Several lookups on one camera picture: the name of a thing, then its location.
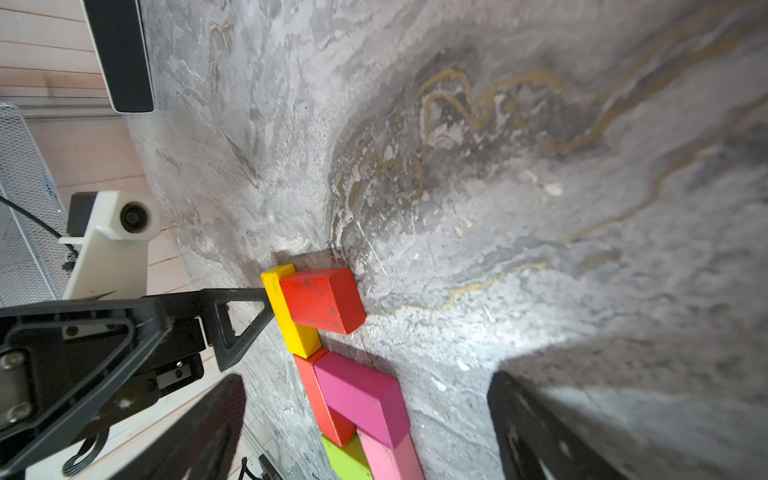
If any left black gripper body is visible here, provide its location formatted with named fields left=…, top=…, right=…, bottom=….
left=1, top=296, right=207, bottom=479

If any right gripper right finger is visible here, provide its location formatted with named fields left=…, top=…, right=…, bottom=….
left=487, top=371, right=625, bottom=479

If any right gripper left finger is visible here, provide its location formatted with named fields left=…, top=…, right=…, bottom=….
left=113, top=374, right=246, bottom=479

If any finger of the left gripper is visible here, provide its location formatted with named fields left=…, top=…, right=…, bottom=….
left=197, top=287, right=276, bottom=373

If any yellow block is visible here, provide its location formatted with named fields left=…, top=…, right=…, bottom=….
left=261, top=264, right=322, bottom=359

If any red block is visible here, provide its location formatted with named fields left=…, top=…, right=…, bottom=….
left=293, top=348, right=356, bottom=447
left=279, top=268, right=367, bottom=335

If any light pink block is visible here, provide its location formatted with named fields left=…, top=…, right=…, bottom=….
left=358, top=430, right=425, bottom=480

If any lime green block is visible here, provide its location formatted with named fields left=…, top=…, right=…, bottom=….
left=321, top=435, right=373, bottom=480

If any magenta block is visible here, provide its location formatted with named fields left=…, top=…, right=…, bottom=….
left=314, top=352, right=411, bottom=448

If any black stapler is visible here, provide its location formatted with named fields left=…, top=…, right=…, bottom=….
left=81, top=0, right=155, bottom=114

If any white wire shelf rack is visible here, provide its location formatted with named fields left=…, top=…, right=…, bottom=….
left=1, top=102, right=72, bottom=307

